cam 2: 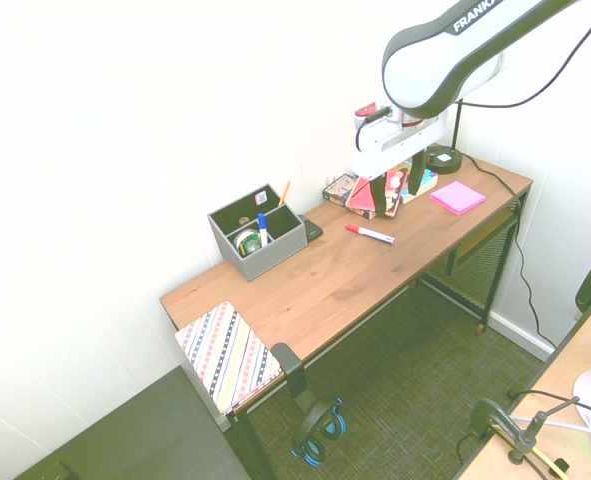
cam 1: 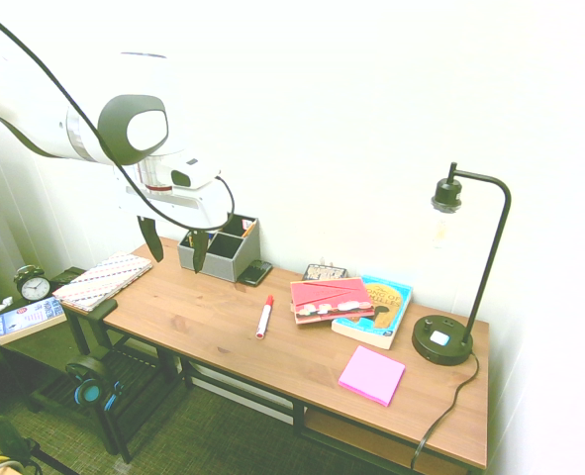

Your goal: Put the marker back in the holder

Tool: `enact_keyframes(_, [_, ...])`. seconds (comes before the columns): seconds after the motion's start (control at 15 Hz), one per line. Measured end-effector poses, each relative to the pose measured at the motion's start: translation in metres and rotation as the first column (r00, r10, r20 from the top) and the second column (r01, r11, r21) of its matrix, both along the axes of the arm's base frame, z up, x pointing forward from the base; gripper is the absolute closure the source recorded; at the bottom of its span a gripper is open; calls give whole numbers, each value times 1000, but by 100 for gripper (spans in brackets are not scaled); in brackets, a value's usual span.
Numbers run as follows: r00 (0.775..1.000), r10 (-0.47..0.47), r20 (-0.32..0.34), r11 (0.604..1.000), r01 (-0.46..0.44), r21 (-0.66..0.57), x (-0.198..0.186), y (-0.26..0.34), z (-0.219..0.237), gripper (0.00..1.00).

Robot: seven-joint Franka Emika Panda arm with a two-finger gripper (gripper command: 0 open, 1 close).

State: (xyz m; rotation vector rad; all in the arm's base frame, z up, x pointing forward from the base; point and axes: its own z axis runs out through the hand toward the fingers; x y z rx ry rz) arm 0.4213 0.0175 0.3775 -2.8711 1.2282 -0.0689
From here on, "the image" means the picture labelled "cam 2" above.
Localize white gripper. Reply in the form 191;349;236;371
350;110;450;217

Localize red cap whiteboard marker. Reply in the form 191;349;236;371
344;222;396;246

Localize red cover book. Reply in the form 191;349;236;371
347;168;402;219

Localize black lamp base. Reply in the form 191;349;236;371
423;98;464;176

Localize pink sticky note pad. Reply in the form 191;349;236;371
429;180;487;216

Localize dark patterned small box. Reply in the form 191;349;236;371
322;173;359;206

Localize grey fabric desk organizer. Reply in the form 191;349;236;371
207;183;309;282

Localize tape roll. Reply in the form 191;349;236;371
233;228;262;259

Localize black headphone hook clamp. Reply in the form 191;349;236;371
269;342;321;416

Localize striped star pattern notebook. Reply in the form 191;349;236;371
174;301;284;416

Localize black blue headphones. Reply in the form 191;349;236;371
290;394;349;469

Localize black table clamp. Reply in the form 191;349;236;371
469;394;581;467

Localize wooden desk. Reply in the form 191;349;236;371
227;192;531;480

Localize yellow black strip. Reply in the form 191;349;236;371
527;444;571;479

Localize dark grey cabinet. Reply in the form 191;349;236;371
13;366;251;480

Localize black lamp power cable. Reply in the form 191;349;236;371
460;152;559;349

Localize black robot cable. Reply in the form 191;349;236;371
354;0;591;151

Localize thin black cable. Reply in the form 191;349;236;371
507;389;591;419

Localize white cable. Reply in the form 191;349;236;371
512;414;591;434

